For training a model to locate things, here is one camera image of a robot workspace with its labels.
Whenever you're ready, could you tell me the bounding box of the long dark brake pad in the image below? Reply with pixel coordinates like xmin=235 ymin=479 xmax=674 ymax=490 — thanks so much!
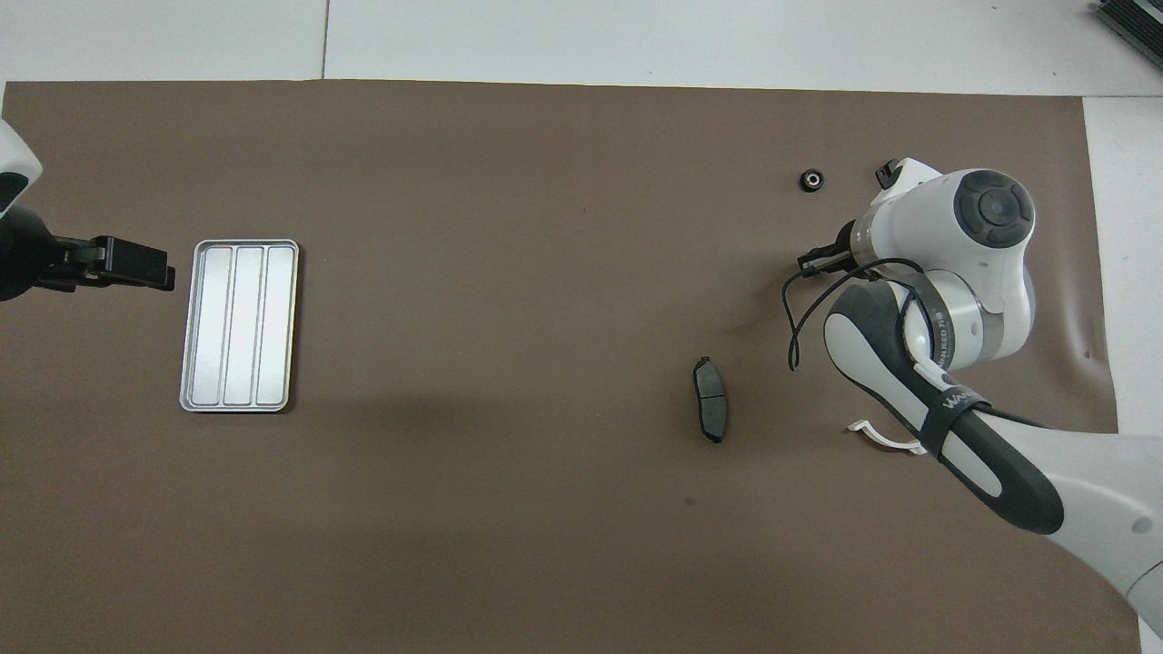
xmin=692 ymin=355 xmax=730 ymax=445

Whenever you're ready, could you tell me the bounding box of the grey ribbed equipment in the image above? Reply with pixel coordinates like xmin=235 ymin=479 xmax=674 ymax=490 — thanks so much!
xmin=1095 ymin=0 xmax=1163 ymax=69

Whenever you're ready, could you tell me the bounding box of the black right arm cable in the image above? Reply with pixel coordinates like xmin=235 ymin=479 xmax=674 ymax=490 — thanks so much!
xmin=781 ymin=247 xmax=928 ymax=372

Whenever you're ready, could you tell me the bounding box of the silver metal tray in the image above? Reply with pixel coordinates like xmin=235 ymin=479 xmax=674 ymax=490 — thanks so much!
xmin=179 ymin=239 xmax=301 ymax=414

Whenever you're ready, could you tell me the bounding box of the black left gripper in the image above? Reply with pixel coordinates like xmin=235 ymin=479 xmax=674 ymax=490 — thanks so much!
xmin=0 ymin=207 xmax=175 ymax=302

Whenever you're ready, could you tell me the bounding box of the brown table mat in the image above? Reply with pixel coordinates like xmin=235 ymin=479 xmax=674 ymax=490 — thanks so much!
xmin=0 ymin=80 xmax=1137 ymax=654

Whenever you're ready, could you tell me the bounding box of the white curved plastic bracket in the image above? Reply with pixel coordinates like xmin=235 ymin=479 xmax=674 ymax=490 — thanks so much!
xmin=847 ymin=418 xmax=929 ymax=455

